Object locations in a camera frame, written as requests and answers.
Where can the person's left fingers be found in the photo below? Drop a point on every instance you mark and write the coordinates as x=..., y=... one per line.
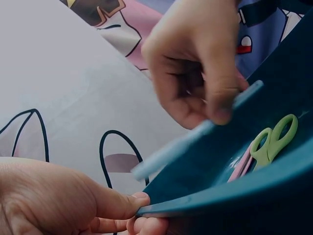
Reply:
x=151, y=225

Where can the light blue pen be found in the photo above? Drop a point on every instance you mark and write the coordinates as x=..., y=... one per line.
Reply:
x=171, y=154

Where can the person's right hand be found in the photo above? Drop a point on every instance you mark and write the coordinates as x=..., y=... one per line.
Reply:
x=178, y=36

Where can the person's right fingers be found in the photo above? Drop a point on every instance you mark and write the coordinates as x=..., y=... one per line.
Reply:
x=171, y=98

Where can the person's left thumb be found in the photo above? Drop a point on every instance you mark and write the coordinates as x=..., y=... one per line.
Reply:
x=117, y=204

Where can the person's right thumb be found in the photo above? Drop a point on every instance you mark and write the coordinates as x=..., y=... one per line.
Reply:
x=220, y=80

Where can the pink slim utility knife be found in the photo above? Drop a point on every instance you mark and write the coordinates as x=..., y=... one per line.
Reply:
x=240, y=166

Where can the person's left hand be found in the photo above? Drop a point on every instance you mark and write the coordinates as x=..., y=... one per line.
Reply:
x=49, y=193

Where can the teal plastic container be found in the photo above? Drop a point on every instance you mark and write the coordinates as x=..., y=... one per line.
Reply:
x=220, y=151

